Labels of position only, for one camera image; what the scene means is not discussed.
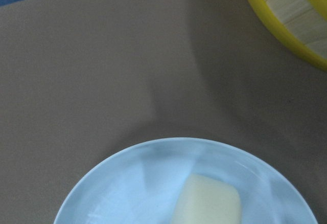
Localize white steamed bun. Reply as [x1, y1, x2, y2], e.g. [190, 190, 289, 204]
[171, 174, 242, 223]

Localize light blue plate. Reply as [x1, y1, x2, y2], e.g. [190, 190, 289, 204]
[55, 138, 317, 223]

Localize yellow rimmed bamboo steamer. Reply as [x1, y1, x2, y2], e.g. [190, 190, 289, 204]
[248, 0, 326, 71]

